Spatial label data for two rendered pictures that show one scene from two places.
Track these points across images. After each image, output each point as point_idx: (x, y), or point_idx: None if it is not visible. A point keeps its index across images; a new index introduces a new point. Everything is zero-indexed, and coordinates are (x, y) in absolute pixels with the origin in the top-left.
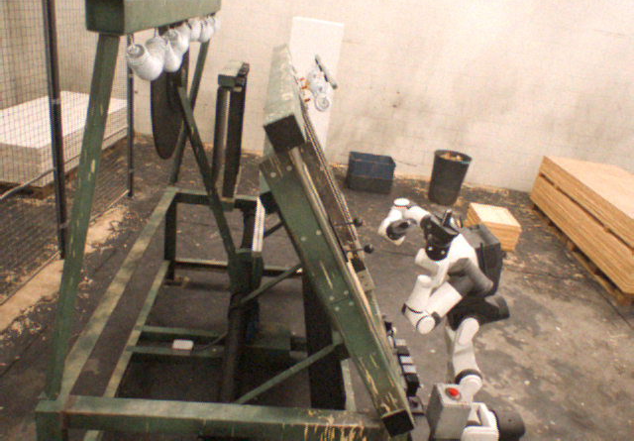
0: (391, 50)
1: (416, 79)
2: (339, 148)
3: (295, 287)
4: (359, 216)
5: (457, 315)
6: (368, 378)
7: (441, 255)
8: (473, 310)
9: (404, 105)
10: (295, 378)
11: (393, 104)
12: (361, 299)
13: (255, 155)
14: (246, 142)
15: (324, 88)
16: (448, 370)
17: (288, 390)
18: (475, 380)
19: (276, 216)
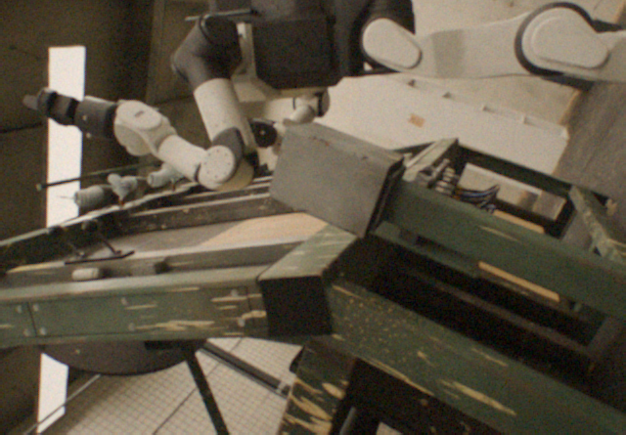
0: (439, 5)
1: None
2: (550, 87)
3: (583, 243)
4: (606, 90)
5: (366, 61)
6: (174, 327)
7: (91, 120)
8: (362, 26)
9: None
10: (623, 345)
11: (509, 5)
12: (180, 255)
13: (523, 195)
14: (508, 199)
15: (111, 182)
16: (565, 73)
17: (623, 375)
18: (536, 25)
19: (549, 210)
